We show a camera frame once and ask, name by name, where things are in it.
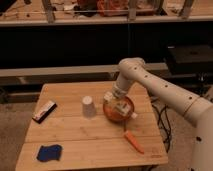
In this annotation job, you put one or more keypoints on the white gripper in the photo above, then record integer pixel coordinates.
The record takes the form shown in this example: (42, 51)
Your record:
(117, 92)

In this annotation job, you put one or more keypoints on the white plastic bottle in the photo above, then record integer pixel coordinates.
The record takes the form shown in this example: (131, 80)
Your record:
(124, 109)

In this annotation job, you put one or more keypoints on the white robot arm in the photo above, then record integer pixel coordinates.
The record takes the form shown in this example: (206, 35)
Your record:
(197, 110)

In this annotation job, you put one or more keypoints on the orange ceramic bowl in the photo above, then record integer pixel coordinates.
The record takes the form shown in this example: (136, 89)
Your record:
(110, 112)

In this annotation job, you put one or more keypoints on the white paper cup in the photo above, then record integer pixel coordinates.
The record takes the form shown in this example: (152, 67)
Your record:
(88, 107)

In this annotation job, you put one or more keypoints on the orange carrot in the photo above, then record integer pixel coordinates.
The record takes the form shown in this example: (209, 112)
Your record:
(133, 141)

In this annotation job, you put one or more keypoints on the long wooden bench shelf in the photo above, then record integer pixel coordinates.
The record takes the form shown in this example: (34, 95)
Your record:
(21, 72)

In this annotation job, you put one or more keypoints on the wooden folding table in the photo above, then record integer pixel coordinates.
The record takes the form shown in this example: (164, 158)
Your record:
(91, 143)

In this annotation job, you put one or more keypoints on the blue sponge cloth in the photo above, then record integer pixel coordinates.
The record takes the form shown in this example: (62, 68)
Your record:
(48, 153)

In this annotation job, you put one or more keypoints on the black box on shelf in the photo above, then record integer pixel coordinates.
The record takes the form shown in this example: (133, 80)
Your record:
(190, 59)

